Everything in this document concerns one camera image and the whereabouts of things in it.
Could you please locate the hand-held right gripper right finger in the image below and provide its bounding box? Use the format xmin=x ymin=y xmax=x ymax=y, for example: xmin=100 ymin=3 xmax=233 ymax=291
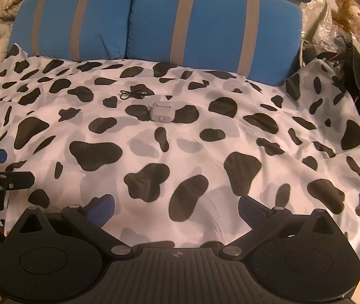
xmin=219 ymin=194 xmax=343 ymax=260

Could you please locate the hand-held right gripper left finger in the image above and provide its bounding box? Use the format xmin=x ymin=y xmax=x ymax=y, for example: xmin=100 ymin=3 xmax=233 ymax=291
xmin=17 ymin=194 xmax=135 ymax=259

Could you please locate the cow print blanket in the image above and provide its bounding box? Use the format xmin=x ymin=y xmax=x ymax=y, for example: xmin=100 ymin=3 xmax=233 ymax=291
xmin=0 ymin=43 xmax=360 ymax=260

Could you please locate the white earbud case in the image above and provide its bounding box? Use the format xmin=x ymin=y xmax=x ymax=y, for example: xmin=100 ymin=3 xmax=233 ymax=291
xmin=148 ymin=101 xmax=175 ymax=123

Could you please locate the blue grey striped pillow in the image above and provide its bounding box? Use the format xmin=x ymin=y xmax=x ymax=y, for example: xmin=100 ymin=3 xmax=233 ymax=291
xmin=8 ymin=0 xmax=134 ymax=63
xmin=127 ymin=0 xmax=303 ymax=87

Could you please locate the brown teddy bear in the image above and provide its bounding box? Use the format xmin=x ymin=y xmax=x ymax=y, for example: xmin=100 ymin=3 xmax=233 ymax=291
xmin=335 ymin=0 xmax=360 ymax=35

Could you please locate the black cable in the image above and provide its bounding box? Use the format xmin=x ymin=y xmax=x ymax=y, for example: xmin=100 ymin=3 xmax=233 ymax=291
xmin=119 ymin=89 xmax=146 ymax=101

